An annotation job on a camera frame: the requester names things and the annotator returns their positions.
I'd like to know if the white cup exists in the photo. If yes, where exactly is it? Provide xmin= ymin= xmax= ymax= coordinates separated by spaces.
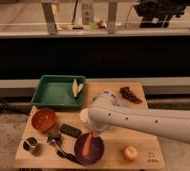
xmin=80 ymin=108 xmax=90 ymax=127

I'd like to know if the red-yellow apple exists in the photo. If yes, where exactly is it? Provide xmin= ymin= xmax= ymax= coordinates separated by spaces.
xmin=123 ymin=146 xmax=138 ymax=162

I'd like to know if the green plastic tray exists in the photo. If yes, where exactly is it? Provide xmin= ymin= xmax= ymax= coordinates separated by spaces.
xmin=31 ymin=75 xmax=86 ymax=109

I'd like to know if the black machine in background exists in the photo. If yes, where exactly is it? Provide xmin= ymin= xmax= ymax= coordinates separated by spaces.
xmin=134 ymin=0 xmax=188 ymax=28

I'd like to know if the orange-red pepper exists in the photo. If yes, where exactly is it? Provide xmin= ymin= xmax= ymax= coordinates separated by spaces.
xmin=82 ymin=132 xmax=93 ymax=157

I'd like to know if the purple bowl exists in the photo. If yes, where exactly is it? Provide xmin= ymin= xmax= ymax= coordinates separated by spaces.
xmin=74 ymin=133 xmax=104 ymax=165

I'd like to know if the small dark metal object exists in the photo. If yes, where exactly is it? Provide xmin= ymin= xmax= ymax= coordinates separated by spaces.
xmin=47 ymin=132 xmax=62 ymax=146

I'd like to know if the black rectangular block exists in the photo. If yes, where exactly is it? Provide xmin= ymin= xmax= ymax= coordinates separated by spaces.
xmin=60 ymin=124 xmax=82 ymax=138

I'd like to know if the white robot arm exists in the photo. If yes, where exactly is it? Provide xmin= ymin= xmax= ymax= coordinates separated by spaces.
xmin=88 ymin=90 xmax=190 ymax=144

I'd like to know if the black handled utensil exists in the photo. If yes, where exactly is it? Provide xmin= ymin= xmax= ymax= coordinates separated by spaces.
xmin=57 ymin=150 xmax=78 ymax=163

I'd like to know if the red-orange bowl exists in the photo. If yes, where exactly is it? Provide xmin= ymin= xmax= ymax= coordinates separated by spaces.
xmin=31 ymin=108 xmax=56 ymax=133

